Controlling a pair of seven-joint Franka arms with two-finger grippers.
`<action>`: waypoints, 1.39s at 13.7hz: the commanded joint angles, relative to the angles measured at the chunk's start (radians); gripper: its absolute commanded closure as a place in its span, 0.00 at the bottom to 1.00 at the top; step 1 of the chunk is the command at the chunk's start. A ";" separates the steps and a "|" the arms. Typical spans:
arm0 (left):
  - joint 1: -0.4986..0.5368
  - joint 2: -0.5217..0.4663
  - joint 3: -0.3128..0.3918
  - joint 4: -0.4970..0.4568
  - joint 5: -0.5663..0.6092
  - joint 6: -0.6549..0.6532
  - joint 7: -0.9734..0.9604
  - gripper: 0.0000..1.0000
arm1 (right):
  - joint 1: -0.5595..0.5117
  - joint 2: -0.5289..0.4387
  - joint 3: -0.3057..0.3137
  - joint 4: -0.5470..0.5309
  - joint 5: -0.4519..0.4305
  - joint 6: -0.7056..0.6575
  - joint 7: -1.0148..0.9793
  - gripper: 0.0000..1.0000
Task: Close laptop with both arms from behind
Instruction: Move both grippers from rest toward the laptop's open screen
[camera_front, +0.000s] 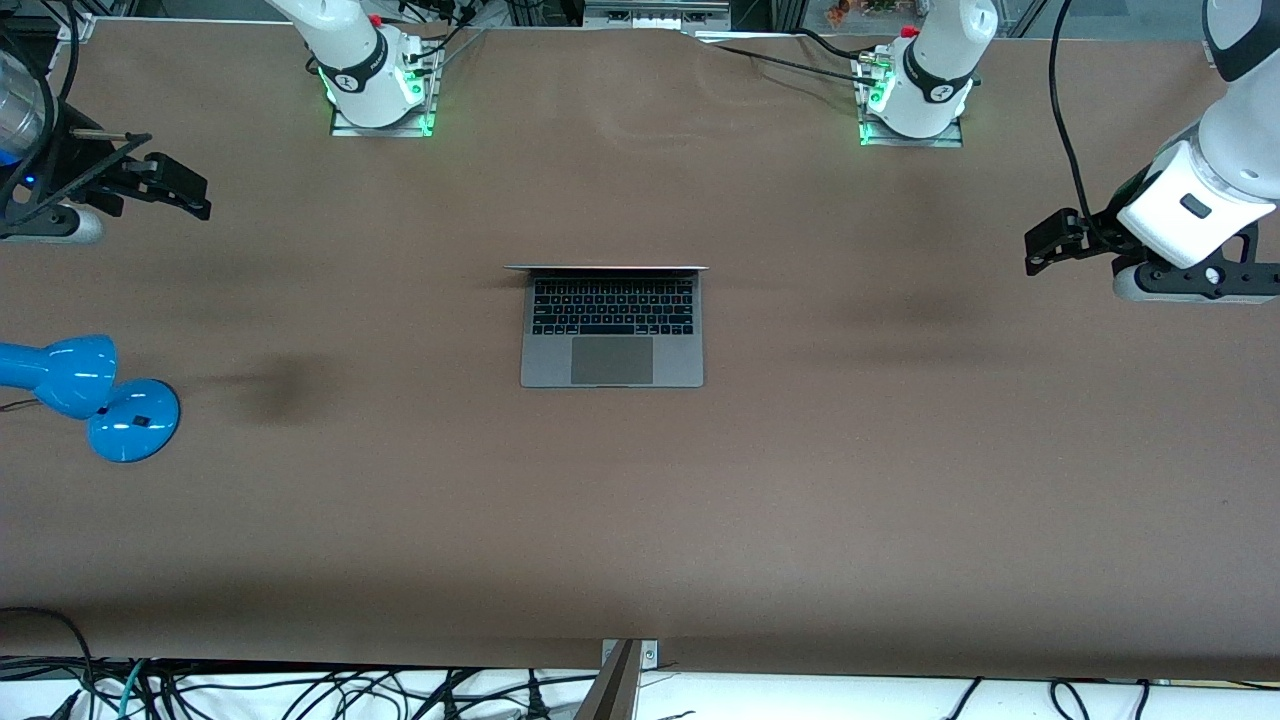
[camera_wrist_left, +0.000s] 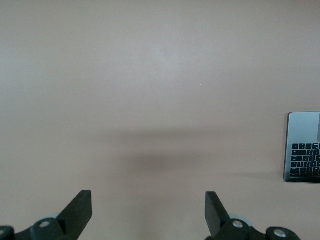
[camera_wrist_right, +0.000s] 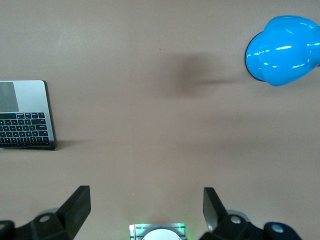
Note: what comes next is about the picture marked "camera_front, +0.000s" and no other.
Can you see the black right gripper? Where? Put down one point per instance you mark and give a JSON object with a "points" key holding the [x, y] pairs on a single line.
{"points": [[75, 175]]}

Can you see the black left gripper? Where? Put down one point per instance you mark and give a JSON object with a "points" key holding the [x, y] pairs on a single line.
{"points": [[1110, 227]]}

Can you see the grey silver laptop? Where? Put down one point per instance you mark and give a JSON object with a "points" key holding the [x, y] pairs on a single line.
{"points": [[610, 375]]}

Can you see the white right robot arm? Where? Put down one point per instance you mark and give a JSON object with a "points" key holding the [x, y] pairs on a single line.
{"points": [[355, 60]]}

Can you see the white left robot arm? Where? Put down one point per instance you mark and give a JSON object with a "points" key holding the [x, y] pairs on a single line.
{"points": [[1240, 130]]}

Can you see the blue desk lamp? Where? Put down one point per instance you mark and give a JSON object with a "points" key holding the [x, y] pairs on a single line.
{"points": [[130, 420]]}

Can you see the grey white power box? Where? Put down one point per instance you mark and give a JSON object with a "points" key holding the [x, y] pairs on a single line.
{"points": [[655, 14]]}

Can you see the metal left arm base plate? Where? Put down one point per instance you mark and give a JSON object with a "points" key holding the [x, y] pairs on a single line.
{"points": [[945, 141]]}

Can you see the metal table corner bracket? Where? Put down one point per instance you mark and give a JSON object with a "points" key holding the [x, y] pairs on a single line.
{"points": [[76, 28]]}

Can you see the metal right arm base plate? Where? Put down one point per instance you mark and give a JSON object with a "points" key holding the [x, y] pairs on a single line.
{"points": [[400, 131]]}

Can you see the small metal bracket plate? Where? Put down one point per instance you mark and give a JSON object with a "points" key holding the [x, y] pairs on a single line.
{"points": [[650, 655]]}

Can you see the dark camera mount bar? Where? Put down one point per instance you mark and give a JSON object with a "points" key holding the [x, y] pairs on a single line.
{"points": [[612, 690]]}

